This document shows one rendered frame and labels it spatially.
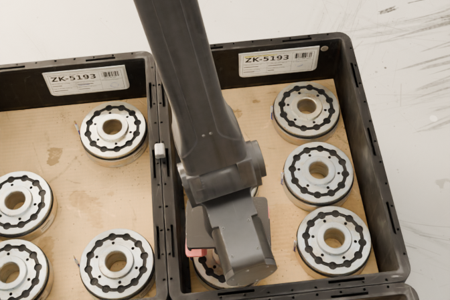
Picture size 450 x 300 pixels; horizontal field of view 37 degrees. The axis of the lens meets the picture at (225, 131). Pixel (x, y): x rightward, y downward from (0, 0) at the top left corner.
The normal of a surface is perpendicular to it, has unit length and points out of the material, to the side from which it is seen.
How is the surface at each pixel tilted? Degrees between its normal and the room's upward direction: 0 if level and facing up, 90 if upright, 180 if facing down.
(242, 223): 9
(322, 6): 0
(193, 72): 81
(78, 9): 0
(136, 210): 0
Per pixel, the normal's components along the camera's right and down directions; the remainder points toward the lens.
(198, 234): -0.02, -0.49
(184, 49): 0.26, 0.72
